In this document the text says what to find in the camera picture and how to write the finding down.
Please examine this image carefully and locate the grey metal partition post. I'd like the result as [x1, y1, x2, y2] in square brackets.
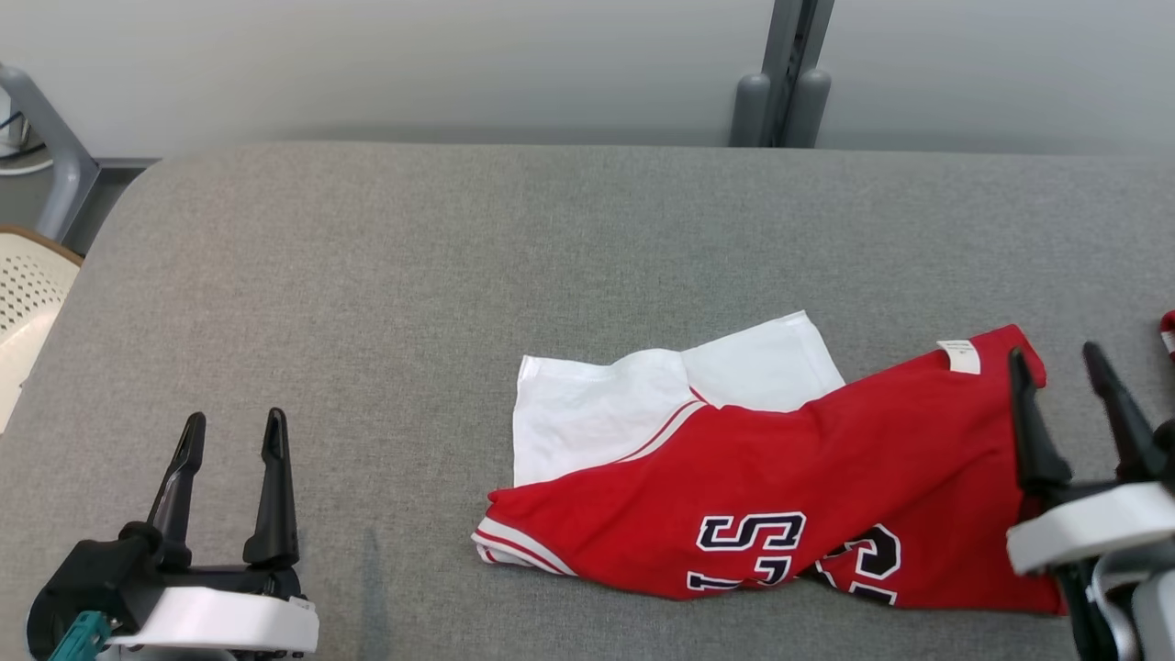
[729, 0, 837, 151]

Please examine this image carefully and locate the cream perforated laundry basket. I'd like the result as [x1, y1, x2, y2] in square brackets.
[0, 225, 84, 438]

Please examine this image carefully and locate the red mesh jersey navy lettering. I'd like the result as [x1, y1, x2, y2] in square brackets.
[471, 310, 1071, 617]

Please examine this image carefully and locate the teal camera cable connector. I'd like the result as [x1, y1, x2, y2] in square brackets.
[46, 611, 113, 661]

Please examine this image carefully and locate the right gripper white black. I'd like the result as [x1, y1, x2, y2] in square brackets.
[1005, 341, 1175, 578]

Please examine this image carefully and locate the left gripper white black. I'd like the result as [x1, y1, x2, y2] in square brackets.
[105, 407, 321, 658]

